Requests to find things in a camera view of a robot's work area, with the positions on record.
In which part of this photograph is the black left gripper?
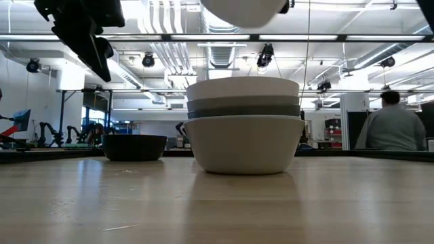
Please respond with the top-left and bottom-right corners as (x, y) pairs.
(33, 0), (126, 83)

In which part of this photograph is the white bowl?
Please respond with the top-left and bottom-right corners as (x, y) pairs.
(199, 0), (288, 29)
(186, 76), (300, 102)

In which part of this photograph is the grey bowl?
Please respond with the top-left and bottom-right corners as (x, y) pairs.
(186, 95), (301, 113)

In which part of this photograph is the long linear ceiling light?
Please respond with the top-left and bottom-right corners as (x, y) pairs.
(0, 32), (434, 43)

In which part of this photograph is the blue monitor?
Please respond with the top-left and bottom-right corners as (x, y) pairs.
(12, 108), (32, 132)

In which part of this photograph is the black bowl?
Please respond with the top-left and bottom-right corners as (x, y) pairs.
(101, 134), (168, 162)

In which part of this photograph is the shelf with red bins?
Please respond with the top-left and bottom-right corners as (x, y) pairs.
(324, 117), (343, 150)

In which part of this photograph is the pale beige-grey bowl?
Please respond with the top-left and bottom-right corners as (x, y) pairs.
(183, 115), (306, 176)

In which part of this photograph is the person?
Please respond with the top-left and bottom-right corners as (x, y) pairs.
(354, 89), (429, 152)

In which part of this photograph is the black metal station frame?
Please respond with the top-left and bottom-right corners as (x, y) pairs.
(55, 87), (115, 136)

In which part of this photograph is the silver ventilation duct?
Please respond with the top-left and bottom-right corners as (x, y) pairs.
(202, 6), (238, 70)

